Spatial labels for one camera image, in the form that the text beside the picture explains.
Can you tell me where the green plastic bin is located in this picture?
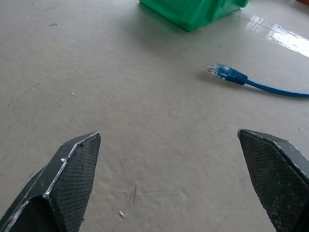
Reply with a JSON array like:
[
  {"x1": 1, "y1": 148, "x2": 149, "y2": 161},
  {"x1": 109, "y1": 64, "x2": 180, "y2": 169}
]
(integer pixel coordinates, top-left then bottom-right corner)
[{"x1": 138, "y1": 0, "x2": 250, "y2": 32}]

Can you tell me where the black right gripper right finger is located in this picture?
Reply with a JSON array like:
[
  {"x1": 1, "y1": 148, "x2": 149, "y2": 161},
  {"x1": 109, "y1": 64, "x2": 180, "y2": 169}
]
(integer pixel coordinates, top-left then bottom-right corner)
[{"x1": 237, "y1": 129, "x2": 309, "y2": 232}]

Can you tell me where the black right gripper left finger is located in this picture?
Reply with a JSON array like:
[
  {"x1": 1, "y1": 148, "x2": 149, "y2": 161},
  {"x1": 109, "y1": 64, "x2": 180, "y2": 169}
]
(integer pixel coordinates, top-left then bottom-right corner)
[{"x1": 0, "y1": 131, "x2": 101, "y2": 232}]

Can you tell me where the blue Ethernet cable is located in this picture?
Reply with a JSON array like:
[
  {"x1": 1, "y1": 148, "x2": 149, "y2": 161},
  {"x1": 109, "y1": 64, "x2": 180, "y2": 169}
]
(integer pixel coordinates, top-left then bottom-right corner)
[{"x1": 206, "y1": 61, "x2": 309, "y2": 98}]

